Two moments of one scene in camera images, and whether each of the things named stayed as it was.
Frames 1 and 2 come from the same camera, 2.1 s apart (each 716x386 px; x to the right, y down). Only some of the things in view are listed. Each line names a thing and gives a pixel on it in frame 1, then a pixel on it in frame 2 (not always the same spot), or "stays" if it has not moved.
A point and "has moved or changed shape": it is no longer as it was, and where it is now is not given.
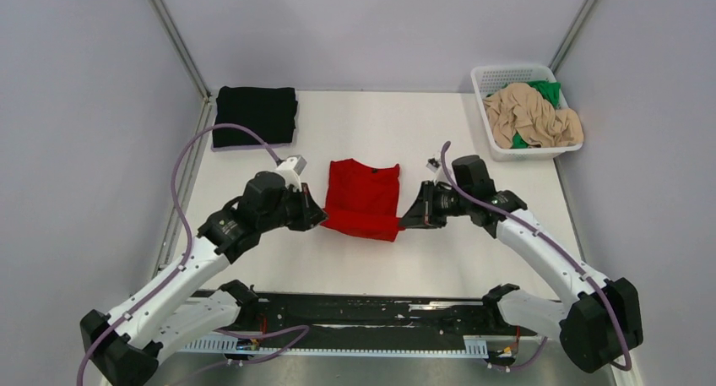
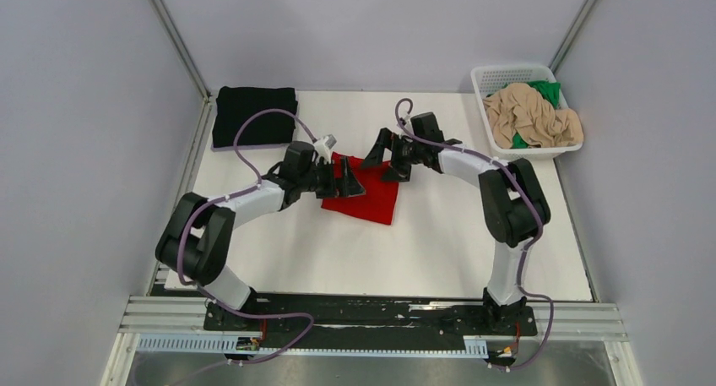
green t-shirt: x=550 y=91 stays
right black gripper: x=419 y=215 → x=398 y=172
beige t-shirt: x=517 y=108 stays
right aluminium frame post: x=576 y=27 stays
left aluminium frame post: x=159 y=2 stays
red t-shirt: x=362 y=200 has moved or changed shape
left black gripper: x=311 y=213 → x=347 y=186
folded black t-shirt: x=269 y=112 stays
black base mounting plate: x=363 y=315 stays
